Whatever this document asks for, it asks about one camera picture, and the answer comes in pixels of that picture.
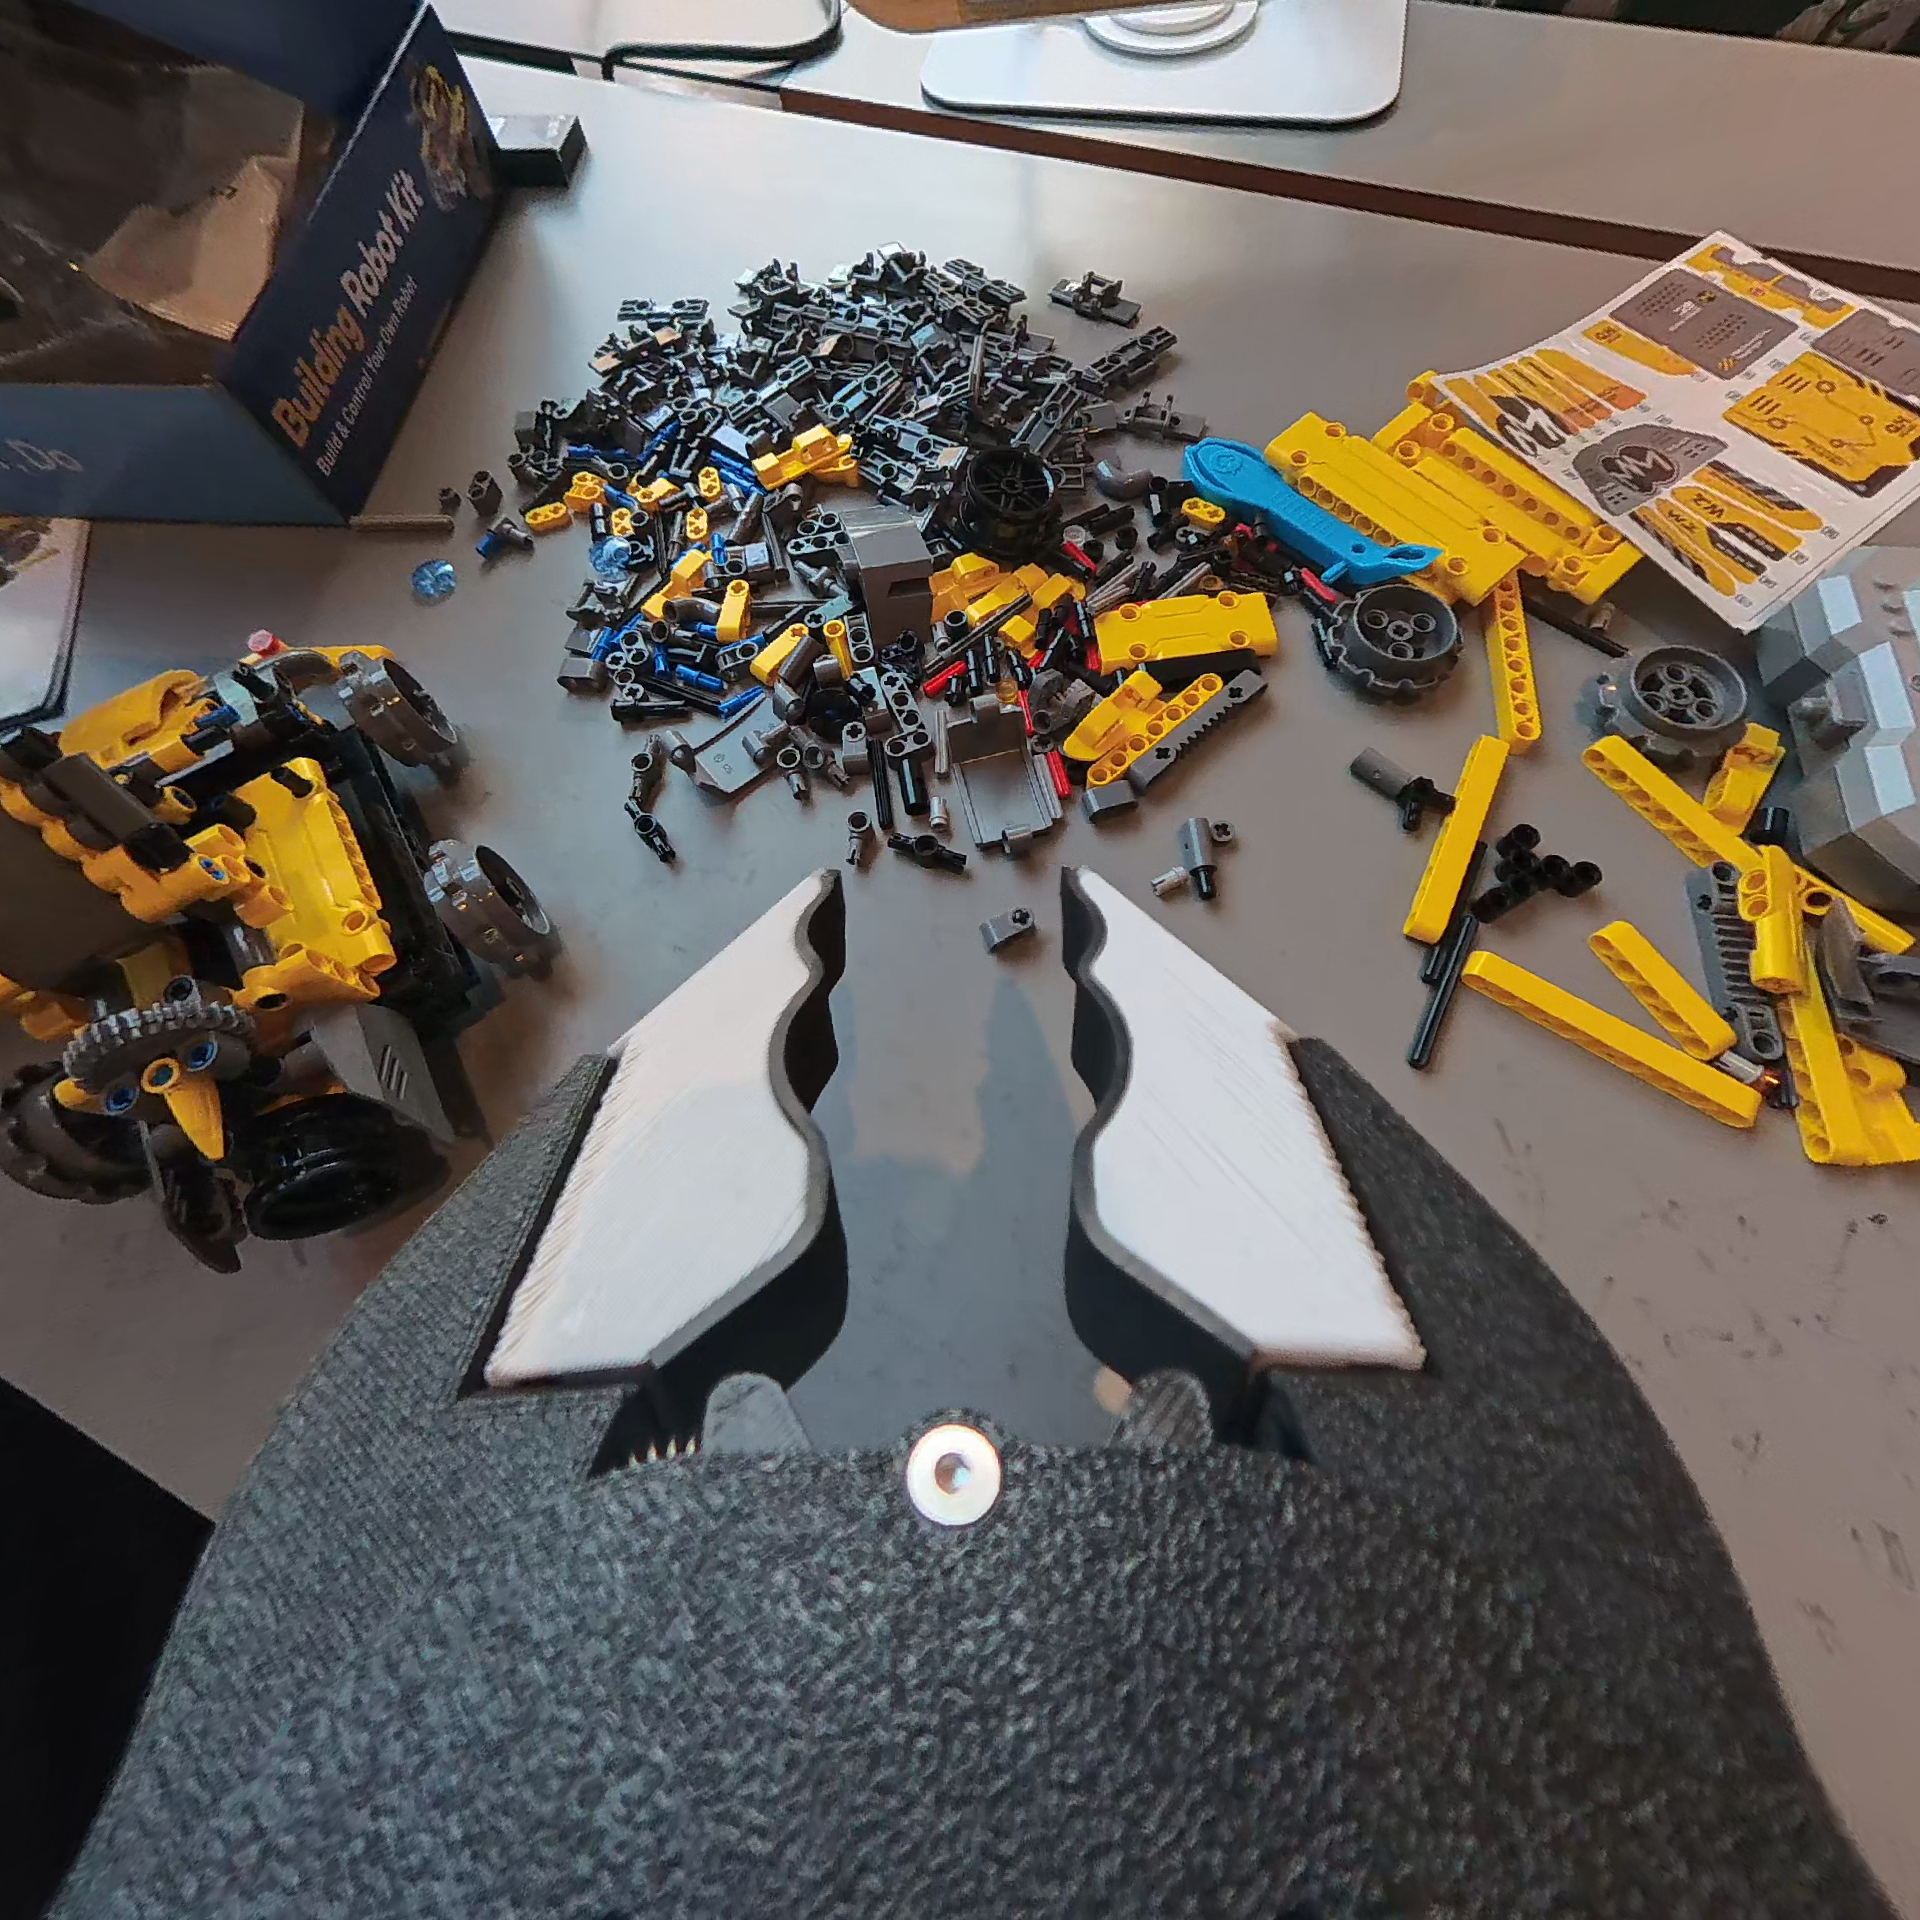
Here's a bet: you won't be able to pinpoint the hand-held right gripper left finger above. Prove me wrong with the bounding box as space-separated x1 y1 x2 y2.
482 866 852 1444

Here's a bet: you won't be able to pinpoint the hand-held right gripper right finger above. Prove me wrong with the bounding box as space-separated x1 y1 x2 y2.
1058 866 1426 1444

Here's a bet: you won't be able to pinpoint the clear plastic bag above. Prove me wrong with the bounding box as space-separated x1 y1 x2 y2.
0 52 351 389

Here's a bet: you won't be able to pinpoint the pile of building pieces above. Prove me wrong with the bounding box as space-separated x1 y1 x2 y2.
507 241 1297 875

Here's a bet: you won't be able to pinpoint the scattered yellow holed beams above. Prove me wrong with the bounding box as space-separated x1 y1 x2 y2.
1401 576 1920 1169

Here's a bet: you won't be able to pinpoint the yellow toy construction vehicle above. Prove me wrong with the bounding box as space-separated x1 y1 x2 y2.
0 632 560 1277

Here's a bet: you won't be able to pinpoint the grey wheel hub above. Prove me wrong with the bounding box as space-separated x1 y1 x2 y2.
1320 576 1467 706
1593 644 1753 770

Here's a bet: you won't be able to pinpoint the building instruction booklet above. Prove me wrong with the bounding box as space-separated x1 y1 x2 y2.
0 517 97 724

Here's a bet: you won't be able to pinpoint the black rectangular block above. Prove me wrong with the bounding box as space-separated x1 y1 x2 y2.
492 112 589 193

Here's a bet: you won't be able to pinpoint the black wheel rim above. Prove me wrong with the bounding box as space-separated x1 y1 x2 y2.
960 448 1069 554

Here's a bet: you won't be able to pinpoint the blue brick separator tool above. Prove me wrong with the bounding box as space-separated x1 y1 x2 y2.
1183 435 1443 591

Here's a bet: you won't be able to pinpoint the grey motor hub block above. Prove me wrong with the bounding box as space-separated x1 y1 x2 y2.
1751 545 1920 921

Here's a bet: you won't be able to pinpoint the yellow sticker sheet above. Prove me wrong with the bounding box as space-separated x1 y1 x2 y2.
1431 228 1920 633

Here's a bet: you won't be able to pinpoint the blue cardboard kit box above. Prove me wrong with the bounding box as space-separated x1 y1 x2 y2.
0 0 507 529

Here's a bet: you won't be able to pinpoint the black power cable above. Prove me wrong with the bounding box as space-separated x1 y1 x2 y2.
451 0 847 80

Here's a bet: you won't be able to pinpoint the grey curved block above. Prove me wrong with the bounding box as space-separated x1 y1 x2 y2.
837 511 941 643

